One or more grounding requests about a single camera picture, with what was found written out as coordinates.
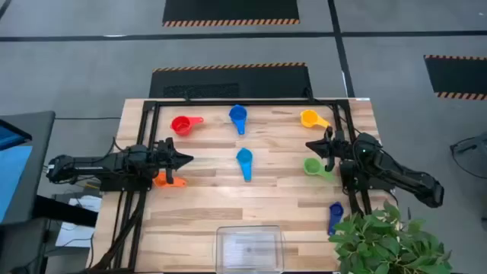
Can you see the blue-screen monitor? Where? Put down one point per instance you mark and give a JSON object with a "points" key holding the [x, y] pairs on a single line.
{"points": [[13, 179]]}

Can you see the dark grey cabinet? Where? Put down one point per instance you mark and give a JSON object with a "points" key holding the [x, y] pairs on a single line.
{"points": [[19, 247]]}

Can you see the small dark blue measuring cup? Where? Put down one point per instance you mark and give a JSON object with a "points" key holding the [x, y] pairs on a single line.
{"points": [[336, 210]]}

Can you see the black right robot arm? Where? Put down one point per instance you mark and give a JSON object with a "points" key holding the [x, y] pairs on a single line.
{"points": [[399, 171]]}

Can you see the cyan measuring cup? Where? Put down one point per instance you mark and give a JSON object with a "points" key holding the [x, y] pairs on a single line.
{"points": [[244, 156]]}

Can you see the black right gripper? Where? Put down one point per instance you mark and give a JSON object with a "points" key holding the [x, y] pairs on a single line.
{"points": [[342, 150]]}

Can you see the grey equipment stand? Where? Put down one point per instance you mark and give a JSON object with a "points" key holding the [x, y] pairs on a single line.
{"points": [[482, 144]]}

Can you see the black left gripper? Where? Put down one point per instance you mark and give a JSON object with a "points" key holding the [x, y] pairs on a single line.
{"points": [[169, 152]]}

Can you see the white paper sheet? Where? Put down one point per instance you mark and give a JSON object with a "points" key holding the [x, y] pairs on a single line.
{"points": [[74, 234], [89, 203]]}

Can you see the red measuring cup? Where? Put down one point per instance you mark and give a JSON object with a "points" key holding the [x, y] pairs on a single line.
{"points": [[180, 125]]}

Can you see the black mat with hazard stripe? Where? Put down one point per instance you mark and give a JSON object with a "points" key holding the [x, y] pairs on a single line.
{"points": [[228, 9], [456, 76], [266, 81]]}

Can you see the yellow measuring cup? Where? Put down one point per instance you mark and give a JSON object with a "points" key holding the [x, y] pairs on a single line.
{"points": [[309, 118]]}

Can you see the blue measuring cup top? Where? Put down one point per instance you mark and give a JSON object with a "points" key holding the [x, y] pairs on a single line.
{"points": [[237, 113]]}

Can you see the green leafy plant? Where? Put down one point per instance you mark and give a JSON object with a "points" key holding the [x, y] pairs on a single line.
{"points": [[380, 243]]}

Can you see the green measuring cup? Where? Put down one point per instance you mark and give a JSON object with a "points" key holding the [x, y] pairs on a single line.
{"points": [[312, 166]]}

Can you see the orange measuring cup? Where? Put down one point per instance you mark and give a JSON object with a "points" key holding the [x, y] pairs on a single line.
{"points": [[160, 180]]}

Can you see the black desk beam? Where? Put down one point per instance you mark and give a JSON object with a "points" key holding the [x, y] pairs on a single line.
{"points": [[64, 211]]}

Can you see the clear plastic basket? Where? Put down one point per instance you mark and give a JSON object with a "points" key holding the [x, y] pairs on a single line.
{"points": [[249, 249]]}

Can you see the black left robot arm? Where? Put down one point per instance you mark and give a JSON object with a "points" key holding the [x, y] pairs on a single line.
{"points": [[95, 165]]}

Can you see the black metal table frame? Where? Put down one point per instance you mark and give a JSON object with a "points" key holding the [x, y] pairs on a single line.
{"points": [[247, 102]]}

